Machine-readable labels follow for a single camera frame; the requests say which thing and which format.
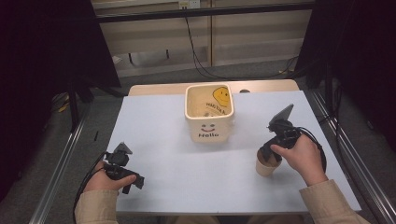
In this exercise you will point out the person's right hand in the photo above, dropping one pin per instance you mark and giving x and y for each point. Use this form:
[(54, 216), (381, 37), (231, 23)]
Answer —
[(305, 158)]

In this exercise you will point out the white wall socket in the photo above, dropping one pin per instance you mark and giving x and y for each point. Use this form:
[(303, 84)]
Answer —
[(189, 3)]

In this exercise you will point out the black stand leg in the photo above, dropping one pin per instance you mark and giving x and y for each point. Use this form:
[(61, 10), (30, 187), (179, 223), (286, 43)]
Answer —
[(73, 105)]

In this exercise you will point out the brown paper cup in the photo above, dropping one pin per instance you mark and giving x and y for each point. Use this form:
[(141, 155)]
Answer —
[(264, 169)]

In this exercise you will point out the person's left hand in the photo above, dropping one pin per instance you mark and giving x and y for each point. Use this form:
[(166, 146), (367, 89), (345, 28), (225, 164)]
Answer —
[(101, 182)]

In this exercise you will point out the black curtain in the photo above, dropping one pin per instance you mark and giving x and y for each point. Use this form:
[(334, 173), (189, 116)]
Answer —
[(43, 62), (358, 56)]

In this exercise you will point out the black horizontal bar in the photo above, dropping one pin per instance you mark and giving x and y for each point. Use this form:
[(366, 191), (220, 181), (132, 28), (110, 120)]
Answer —
[(202, 13)]

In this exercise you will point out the cream bin with smiley face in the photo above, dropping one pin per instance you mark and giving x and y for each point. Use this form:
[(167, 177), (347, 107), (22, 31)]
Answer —
[(208, 132)]

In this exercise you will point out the white table mat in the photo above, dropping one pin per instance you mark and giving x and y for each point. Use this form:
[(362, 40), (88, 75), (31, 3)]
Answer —
[(174, 174)]

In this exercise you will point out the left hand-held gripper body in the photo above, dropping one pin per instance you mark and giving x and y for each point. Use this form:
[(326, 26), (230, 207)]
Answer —
[(116, 160)]

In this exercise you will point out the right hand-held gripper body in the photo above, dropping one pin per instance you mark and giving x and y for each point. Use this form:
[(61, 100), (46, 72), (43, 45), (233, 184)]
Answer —
[(285, 133)]

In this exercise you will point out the small dark table hole cap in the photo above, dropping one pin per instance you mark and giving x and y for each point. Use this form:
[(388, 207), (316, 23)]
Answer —
[(244, 91)]

